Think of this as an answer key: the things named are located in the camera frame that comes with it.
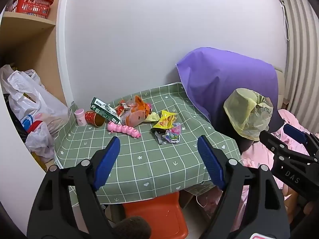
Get green carton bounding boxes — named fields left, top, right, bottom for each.
left=90, top=97, right=121, bottom=125

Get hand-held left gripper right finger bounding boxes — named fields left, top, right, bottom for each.
left=197, top=135, right=291, bottom=239

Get red plastic item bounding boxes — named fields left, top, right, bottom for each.
left=26, top=120, right=44, bottom=133

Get pink blanket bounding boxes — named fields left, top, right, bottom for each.
left=239, top=108, right=319, bottom=232

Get yellow snack wrapper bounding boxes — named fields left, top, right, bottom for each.
left=152, top=110, right=178, bottom=130

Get red paper cup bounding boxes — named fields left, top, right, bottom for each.
left=85, top=110, right=106, bottom=127

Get white cord loop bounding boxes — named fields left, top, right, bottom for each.
left=196, top=195, right=208, bottom=208

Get yellow plastic bag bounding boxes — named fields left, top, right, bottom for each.
left=223, top=88, right=275, bottom=141

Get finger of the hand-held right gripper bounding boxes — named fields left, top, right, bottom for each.
left=259, top=130, right=315, bottom=165
left=283, top=124, right=319, bottom=158

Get black bag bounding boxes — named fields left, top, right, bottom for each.
left=2, top=93, right=28, bottom=142

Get brown fuzzy sleeve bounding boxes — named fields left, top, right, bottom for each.
left=113, top=216, right=152, bottom=239

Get purple cloth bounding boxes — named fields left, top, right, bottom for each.
left=176, top=47, right=285, bottom=140

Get yellow packet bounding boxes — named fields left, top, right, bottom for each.
left=31, top=152, right=48, bottom=172

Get colourful cartoon wrapper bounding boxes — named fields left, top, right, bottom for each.
left=162, top=129, right=181, bottom=144

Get orange snack bag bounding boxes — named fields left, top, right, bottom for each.
left=133, top=95, right=153, bottom=116

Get white hanging cord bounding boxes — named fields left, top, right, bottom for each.
left=280, top=0, right=290, bottom=41

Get large white plastic bag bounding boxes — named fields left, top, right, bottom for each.
left=0, top=65, right=70, bottom=135

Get person's right hand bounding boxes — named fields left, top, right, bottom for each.
left=284, top=188, right=319, bottom=217

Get green checked tablecloth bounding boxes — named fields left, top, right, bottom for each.
left=53, top=82, right=243, bottom=206

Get pink wrapper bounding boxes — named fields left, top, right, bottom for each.
left=171, top=122, right=183, bottom=136

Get clear orange-print bag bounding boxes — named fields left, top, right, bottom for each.
left=123, top=110, right=147, bottom=127

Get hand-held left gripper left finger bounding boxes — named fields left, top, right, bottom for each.
left=27, top=136, right=121, bottom=239

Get orange plastic stool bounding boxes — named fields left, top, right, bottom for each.
left=122, top=192, right=188, bottom=239

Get red plastic basket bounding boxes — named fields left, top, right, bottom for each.
left=11, top=0, right=54, bottom=19

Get silver grey wrapper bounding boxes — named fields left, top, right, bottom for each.
left=154, top=129, right=167, bottom=145

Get pink caterpillar toy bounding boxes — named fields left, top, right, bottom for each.
left=107, top=121, right=142, bottom=138

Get beige striped curtain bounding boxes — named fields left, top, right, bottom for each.
left=283, top=0, right=319, bottom=112

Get pale yellow wrapper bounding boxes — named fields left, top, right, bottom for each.
left=143, top=112, right=161, bottom=123

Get crumpled white plastic bag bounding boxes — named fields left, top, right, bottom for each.
left=25, top=123, right=56, bottom=158

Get wooden shelf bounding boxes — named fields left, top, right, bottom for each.
left=0, top=0, right=68, bottom=106

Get red snack wrapper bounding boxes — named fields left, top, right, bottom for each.
left=115, top=101, right=130, bottom=117

